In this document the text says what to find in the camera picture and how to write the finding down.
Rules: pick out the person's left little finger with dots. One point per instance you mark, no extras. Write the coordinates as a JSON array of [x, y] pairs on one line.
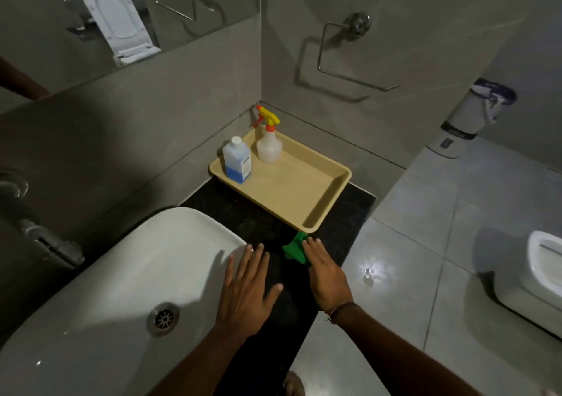
[[229, 273]]

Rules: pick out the white ceramic sink basin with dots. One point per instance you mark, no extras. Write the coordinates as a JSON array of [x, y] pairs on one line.
[[109, 303]]

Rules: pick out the clear spray bottle yellow trigger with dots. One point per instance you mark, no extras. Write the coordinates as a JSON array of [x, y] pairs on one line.
[[268, 143]]

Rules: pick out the white bottle with blue liquid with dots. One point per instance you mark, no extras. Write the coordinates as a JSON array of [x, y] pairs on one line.
[[237, 161]]

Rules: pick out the wall mirror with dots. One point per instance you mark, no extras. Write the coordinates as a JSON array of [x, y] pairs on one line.
[[131, 23]]

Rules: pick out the chrome wall faucet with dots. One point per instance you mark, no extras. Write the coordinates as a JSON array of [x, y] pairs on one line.
[[44, 237]]

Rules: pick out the person's right fingers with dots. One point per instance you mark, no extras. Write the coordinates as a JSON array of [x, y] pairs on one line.
[[314, 251]]

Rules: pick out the person's left thumb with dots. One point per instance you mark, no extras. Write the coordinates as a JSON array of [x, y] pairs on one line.
[[273, 294]]

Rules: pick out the person's left forearm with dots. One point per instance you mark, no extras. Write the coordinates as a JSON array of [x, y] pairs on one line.
[[202, 367]]

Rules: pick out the person's foot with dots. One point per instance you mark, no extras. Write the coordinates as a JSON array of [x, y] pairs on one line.
[[294, 384]]

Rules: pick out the beige plastic tray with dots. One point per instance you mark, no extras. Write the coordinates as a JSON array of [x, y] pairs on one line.
[[289, 183]]

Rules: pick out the chrome sink drain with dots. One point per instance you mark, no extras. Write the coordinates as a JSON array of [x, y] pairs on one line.
[[163, 319]]

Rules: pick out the person's right hand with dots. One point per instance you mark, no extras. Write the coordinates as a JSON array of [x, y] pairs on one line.
[[328, 284]]

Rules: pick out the person's right forearm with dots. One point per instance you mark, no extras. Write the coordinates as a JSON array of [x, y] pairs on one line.
[[395, 360]]

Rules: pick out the person's left hand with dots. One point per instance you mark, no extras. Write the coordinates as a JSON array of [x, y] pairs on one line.
[[243, 303]]

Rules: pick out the white cylinder with blue top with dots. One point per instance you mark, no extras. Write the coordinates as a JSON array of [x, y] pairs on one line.
[[470, 117]]

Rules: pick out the white toilet bowl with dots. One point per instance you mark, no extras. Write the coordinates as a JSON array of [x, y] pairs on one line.
[[533, 277]]

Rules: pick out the person's left middle finger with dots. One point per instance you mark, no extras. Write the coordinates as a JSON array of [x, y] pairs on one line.
[[257, 263]]

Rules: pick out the green cleaning cloth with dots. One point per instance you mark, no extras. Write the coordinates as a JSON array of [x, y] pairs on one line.
[[296, 248]]

